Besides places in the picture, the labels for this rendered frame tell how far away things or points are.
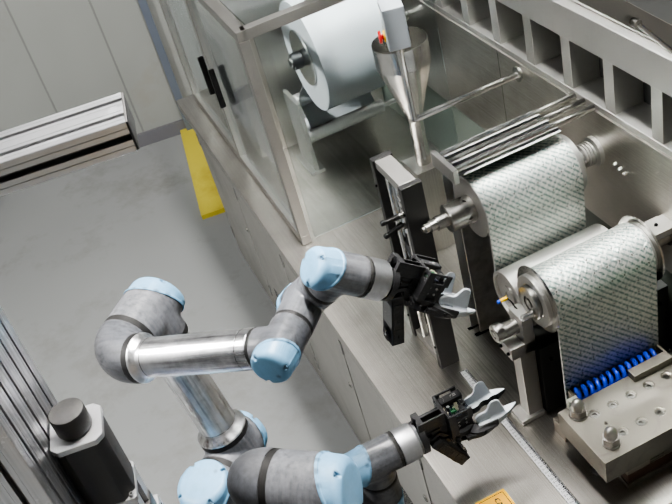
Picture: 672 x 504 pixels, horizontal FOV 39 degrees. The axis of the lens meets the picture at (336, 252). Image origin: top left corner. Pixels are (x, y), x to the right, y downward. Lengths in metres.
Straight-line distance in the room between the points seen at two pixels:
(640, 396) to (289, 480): 0.81
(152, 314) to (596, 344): 0.90
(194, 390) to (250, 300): 2.15
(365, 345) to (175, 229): 2.46
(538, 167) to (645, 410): 0.54
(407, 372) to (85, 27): 3.41
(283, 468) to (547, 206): 0.86
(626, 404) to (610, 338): 0.14
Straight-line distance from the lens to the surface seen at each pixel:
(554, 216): 2.11
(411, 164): 2.55
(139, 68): 5.40
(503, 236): 2.06
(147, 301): 1.90
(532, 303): 1.92
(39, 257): 5.01
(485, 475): 2.11
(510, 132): 2.07
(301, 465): 1.57
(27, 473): 1.48
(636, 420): 2.01
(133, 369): 1.80
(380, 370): 2.36
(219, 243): 4.55
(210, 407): 2.06
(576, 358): 2.02
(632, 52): 1.94
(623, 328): 2.05
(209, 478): 2.08
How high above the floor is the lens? 2.56
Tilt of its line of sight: 37 degrees down
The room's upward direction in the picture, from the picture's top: 16 degrees counter-clockwise
